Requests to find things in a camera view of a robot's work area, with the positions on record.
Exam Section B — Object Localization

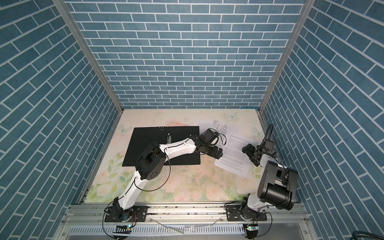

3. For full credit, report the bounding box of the text printed paper sheet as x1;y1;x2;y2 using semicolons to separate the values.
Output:
214;134;263;178

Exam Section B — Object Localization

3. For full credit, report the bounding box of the red folder with black inside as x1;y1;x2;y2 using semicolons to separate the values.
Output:
122;126;200;167

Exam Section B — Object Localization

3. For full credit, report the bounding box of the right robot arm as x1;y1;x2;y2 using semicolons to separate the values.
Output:
240;144;299;221

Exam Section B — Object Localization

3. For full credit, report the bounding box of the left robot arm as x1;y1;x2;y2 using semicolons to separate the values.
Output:
112;136;223;221

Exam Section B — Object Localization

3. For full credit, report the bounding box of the text paper sheet far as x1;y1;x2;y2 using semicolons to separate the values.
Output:
197;121;213;135

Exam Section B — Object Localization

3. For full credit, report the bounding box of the technical drawing paper sheet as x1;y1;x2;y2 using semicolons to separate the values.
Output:
208;121;238;146

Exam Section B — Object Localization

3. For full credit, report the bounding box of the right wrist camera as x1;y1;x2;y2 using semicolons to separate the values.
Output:
263;140;275;153

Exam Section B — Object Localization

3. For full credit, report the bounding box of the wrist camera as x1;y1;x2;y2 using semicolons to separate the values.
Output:
263;140;275;153
200;129;219;145

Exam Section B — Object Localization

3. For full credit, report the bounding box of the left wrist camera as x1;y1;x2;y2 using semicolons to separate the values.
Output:
200;129;219;145

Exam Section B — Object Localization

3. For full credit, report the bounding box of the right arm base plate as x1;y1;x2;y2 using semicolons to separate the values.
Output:
224;204;267;222

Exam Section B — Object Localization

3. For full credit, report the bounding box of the aluminium front rail frame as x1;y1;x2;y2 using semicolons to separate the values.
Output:
54;202;317;240

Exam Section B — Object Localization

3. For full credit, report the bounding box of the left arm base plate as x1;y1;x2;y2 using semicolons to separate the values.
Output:
104;206;149;223

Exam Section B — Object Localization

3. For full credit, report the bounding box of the black cable bottom right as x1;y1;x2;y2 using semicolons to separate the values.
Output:
349;230;384;240

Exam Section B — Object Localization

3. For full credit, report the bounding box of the aluminium right corner post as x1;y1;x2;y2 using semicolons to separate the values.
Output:
259;0;316;113

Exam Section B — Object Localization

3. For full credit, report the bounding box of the aluminium corner post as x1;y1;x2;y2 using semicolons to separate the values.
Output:
259;0;316;113
52;0;124;114

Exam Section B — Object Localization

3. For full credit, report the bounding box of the aluminium left corner post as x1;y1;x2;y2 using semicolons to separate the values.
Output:
52;0;124;114

